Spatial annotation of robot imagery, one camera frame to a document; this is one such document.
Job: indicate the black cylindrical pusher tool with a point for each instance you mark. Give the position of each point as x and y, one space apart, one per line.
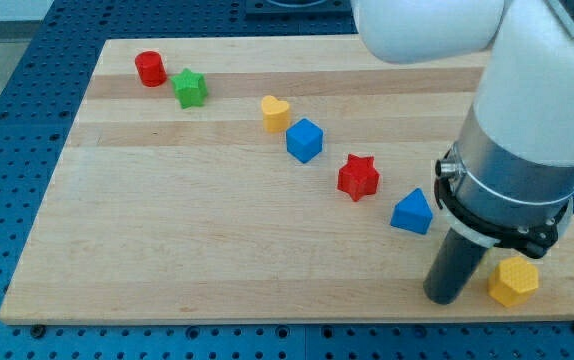
456 261

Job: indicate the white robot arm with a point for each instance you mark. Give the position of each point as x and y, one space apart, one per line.
508 180

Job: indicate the red star block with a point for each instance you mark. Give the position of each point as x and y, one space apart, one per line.
358 177

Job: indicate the green star block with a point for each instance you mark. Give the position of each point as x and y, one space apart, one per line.
189 88

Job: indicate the yellow hexagon block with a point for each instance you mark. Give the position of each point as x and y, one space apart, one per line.
513 281

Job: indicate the blue triangle block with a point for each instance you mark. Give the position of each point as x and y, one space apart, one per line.
412 213

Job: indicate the blue cube block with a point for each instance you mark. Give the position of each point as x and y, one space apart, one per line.
304 140

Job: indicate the wooden board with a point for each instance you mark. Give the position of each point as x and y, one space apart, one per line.
156 214

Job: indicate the yellow heart block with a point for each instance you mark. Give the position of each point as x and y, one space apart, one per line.
276 114

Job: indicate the red cylinder block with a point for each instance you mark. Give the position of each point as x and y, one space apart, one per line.
150 68

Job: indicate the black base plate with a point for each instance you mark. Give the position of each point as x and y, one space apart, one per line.
266 8

